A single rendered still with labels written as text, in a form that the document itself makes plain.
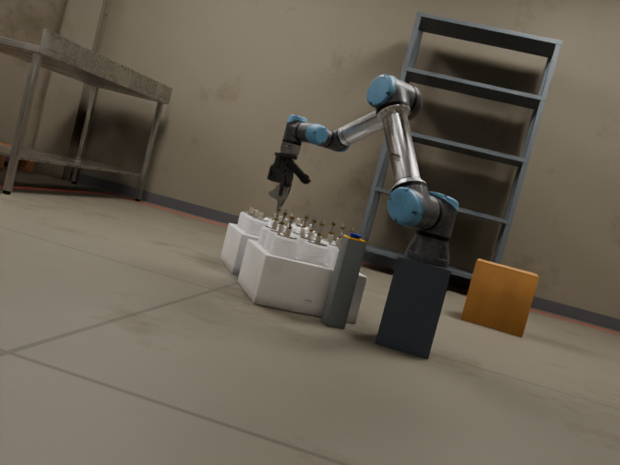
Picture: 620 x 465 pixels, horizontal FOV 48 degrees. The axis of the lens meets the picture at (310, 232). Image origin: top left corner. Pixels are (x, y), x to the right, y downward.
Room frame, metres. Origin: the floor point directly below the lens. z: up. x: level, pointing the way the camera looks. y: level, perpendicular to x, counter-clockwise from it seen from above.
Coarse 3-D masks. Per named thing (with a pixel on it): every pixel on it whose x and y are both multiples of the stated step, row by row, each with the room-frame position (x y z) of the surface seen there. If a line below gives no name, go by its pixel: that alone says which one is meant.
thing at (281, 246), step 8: (272, 240) 2.51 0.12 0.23; (280, 240) 2.47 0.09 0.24; (288, 240) 2.47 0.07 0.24; (296, 240) 2.49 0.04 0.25; (272, 248) 2.49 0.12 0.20; (280, 248) 2.47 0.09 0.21; (288, 248) 2.47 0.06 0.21; (296, 248) 2.50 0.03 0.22; (280, 256) 2.46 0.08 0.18; (288, 256) 2.47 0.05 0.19
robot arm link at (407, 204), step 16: (384, 80) 2.36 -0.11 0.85; (400, 80) 2.40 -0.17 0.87; (368, 96) 2.39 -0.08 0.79; (384, 96) 2.33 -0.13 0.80; (400, 96) 2.35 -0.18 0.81; (416, 96) 2.42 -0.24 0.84; (384, 112) 2.35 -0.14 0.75; (400, 112) 2.34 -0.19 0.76; (384, 128) 2.36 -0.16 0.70; (400, 128) 2.31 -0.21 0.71; (400, 144) 2.29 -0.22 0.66; (400, 160) 2.27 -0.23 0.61; (416, 160) 2.30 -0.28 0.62; (400, 176) 2.25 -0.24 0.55; (416, 176) 2.25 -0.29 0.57; (400, 192) 2.20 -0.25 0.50; (416, 192) 2.20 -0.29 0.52; (400, 208) 2.20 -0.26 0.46; (416, 208) 2.17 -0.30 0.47; (432, 208) 2.22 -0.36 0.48; (416, 224) 2.21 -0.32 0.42; (432, 224) 2.25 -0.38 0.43
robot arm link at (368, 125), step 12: (420, 96) 2.44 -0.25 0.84; (420, 108) 2.46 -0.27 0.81; (360, 120) 2.63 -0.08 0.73; (372, 120) 2.58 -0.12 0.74; (336, 132) 2.71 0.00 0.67; (348, 132) 2.66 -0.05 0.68; (360, 132) 2.63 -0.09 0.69; (372, 132) 2.61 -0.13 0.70; (336, 144) 2.71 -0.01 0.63; (348, 144) 2.71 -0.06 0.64
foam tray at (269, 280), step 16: (256, 256) 2.55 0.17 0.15; (272, 256) 2.42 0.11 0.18; (240, 272) 2.77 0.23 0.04; (256, 272) 2.48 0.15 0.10; (272, 272) 2.43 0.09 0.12; (288, 272) 2.44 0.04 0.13; (304, 272) 2.46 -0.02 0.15; (320, 272) 2.47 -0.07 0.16; (256, 288) 2.42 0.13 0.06; (272, 288) 2.43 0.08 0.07; (288, 288) 2.45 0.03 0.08; (304, 288) 2.46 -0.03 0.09; (320, 288) 2.48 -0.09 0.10; (272, 304) 2.44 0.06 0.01; (288, 304) 2.45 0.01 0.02; (304, 304) 2.47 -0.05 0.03; (320, 304) 2.48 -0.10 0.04; (352, 304) 2.52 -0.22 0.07; (352, 320) 2.52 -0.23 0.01
